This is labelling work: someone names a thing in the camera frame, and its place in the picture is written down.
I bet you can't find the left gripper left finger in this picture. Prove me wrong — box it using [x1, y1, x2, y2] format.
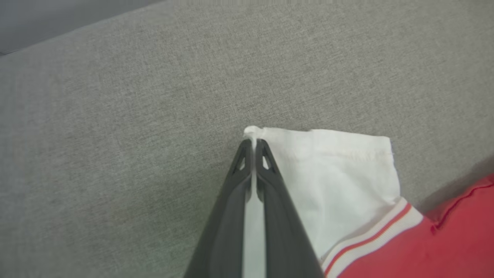
[184, 139, 254, 278]

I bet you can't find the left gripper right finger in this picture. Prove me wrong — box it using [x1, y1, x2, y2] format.
[255, 139, 325, 278]

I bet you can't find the red garment with white sleeves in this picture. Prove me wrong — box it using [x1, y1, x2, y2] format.
[242, 125, 494, 278]

